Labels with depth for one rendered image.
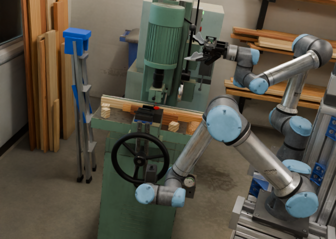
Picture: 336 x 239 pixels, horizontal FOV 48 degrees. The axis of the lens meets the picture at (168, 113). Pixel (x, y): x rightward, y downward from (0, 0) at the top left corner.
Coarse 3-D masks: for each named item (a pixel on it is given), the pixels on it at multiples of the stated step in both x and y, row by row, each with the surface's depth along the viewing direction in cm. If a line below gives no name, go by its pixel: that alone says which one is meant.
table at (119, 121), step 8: (96, 112) 202; (112, 112) 205; (120, 112) 207; (128, 112) 208; (96, 120) 196; (104, 120) 196; (112, 120) 196; (120, 120) 197; (128, 120) 199; (104, 128) 198; (112, 128) 197; (120, 128) 197; (128, 128) 196; (160, 128) 195; (184, 128) 200; (160, 136) 194; (168, 136) 195; (176, 136) 194; (184, 136) 194; (152, 144) 187
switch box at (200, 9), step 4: (192, 8) 211; (196, 8) 211; (200, 8) 211; (192, 12) 212; (200, 12) 212; (192, 16) 213; (200, 16) 212; (192, 20) 214; (200, 20) 213; (196, 24) 214; (196, 28) 215; (188, 32) 217; (196, 32) 216
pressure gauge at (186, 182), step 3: (189, 174) 198; (186, 177) 196; (189, 177) 195; (192, 177) 196; (186, 180) 197; (189, 180) 196; (192, 180) 196; (186, 183) 197; (189, 183) 197; (192, 183) 197; (186, 186) 201; (189, 186) 198
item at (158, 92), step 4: (164, 84) 209; (152, 88) 200; (156, 88) 201; (160, 88) 202; (152, 92) 199; (156, 92) 199; (160, 92) 199; (148, 96) 200; (152, 96) 200; (156, 96) 200; (160, 96) 199; (148, 100) 201; (152, 100) 201; (156, 100) 201; (160, 100) 200
